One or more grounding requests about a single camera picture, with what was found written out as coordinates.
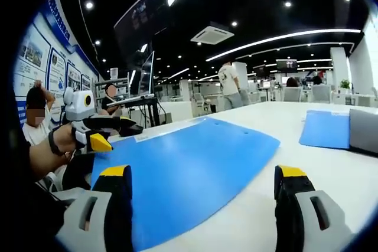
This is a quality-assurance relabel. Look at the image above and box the blue folder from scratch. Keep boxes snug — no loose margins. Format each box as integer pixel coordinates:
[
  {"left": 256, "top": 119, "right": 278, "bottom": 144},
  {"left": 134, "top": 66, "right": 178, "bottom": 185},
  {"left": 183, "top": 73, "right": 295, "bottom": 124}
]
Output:
[
  {"left": 90, "top": 116, "right": 281, "bottom": 251},
  {"left": 298, "top": 109, "right": 352, "bottom": 150}
]

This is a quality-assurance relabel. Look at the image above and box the hanging office screen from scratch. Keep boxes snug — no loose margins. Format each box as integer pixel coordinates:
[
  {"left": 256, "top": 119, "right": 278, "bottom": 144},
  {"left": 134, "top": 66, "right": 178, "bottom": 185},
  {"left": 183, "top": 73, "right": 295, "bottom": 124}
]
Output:
[{"left": 276, "top": 59, "right": 298, "bottom": 73}]

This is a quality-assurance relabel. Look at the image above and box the large dark display screen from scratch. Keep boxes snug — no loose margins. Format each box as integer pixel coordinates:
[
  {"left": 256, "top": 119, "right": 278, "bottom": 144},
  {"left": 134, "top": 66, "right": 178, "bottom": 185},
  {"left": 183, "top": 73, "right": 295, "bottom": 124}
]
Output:
[{"left": 113, "top": 0, "right": 172, "bottom": 67}]

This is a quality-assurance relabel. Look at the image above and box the open laptop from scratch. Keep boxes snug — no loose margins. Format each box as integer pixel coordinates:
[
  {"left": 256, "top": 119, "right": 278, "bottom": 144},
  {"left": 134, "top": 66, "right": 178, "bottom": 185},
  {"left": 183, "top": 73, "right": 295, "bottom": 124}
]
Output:
[{"left": 106, "top": 50, "right": 157, "bottom": 107}]

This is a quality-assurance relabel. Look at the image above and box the metal shelf rack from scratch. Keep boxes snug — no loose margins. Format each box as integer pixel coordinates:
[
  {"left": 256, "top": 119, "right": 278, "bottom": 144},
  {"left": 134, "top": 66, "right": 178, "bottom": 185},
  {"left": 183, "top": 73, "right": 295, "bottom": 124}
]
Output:
[{"left": 94, "top": 71, "right": 131, "bottom": 102}]

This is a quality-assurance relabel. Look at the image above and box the black wristband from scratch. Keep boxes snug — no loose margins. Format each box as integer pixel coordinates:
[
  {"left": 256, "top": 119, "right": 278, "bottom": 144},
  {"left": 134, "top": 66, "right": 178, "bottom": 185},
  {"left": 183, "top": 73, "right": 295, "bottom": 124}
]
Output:
[{"left": 48, "top": 129, "right": 66, "bottom": 157}]

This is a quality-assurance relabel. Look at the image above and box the blue framed wall poster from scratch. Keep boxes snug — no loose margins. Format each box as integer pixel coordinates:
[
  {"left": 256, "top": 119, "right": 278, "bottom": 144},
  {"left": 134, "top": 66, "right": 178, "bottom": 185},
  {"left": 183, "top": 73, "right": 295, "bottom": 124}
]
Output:
[{"left": 13, "top": 0, "right": 100, "bottom": 126}]

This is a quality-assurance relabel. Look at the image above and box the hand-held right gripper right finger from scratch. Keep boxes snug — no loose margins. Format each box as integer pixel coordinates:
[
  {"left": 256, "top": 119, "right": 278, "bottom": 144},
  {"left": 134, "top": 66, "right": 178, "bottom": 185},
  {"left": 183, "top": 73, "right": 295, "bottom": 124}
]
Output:
[{"left": 273, "top": 165, "right": 357, "bottom": 252}]

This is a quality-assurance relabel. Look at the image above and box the black computer mouse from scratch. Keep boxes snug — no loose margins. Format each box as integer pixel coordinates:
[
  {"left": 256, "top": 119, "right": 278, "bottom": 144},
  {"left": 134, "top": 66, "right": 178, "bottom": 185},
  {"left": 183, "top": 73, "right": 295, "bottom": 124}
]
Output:
[{"left": 118, "top": 124, "right": 145, "bottom": 138}]

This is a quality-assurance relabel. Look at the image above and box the ceiling air conditioner unit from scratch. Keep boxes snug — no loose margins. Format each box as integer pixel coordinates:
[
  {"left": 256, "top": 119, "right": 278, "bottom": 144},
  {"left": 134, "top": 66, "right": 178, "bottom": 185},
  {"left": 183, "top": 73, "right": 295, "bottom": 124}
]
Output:
[{"left": 190, "top": 21, "right": 236, "bottom": 45}]

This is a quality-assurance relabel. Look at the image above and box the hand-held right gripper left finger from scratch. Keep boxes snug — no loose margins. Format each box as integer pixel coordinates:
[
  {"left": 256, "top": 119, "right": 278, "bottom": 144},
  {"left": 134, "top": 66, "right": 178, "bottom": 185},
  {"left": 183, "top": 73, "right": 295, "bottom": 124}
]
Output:
[{"left": 54, "top": 165, "right": 134, "bottom": 252}]

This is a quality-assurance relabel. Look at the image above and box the black folder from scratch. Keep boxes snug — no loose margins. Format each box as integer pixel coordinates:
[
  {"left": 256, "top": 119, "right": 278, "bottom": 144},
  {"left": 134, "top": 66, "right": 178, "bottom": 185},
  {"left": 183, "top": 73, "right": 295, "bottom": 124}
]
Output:
[{"left": 349, "top": 108, "right": 378, "bottom": 157}]

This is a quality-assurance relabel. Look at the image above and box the black standing desk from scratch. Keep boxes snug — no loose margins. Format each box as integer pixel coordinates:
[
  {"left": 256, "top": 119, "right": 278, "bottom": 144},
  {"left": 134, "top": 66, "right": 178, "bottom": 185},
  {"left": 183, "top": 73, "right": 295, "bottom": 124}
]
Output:
[{"left": 122, "top": 98, "right": 162, "bottom": 129}]

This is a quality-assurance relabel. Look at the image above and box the white table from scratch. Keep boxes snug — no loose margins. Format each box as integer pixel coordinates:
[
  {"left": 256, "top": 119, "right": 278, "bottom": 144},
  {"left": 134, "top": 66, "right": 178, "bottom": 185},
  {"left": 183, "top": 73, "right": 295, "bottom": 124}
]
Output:
[{"left": 88, "top": 101, "right": 378, "bottom": 252}]

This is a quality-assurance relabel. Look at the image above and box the white office chair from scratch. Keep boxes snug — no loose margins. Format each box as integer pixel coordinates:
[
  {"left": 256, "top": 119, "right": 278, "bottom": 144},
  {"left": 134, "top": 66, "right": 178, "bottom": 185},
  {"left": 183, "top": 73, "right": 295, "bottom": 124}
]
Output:
[
  {"left": 311, "top": 84, "right": 332, "bottom": 103},
  {"left": 282, "top": 86, "right": 304, "bottom": 102}
]

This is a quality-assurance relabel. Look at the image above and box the person's dark clothing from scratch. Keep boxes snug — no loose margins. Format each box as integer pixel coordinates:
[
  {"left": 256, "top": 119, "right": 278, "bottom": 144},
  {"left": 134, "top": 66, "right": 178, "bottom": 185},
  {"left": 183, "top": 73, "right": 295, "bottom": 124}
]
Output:
[{"left": 5, "top": 133, "right": 95, "bottom": 241}]

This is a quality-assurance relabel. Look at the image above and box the person's left hand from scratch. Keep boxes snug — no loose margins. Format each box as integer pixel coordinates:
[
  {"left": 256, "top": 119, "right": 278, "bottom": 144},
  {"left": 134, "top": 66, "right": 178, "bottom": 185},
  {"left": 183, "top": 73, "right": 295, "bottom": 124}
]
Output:
[{"left": 57, "top": 124, "right": 79, "bottom": 158}]

